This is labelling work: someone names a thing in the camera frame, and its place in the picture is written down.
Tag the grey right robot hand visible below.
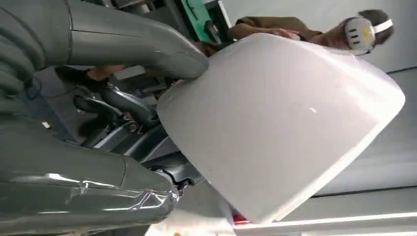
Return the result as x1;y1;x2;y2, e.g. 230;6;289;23
0;0;210;236

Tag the green plastic crate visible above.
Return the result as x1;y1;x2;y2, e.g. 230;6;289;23
180;0;225;43

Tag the person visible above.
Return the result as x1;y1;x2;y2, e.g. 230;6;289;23
195;9;395;57

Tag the white VR headset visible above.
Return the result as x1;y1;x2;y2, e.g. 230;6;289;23
342;16;394;56

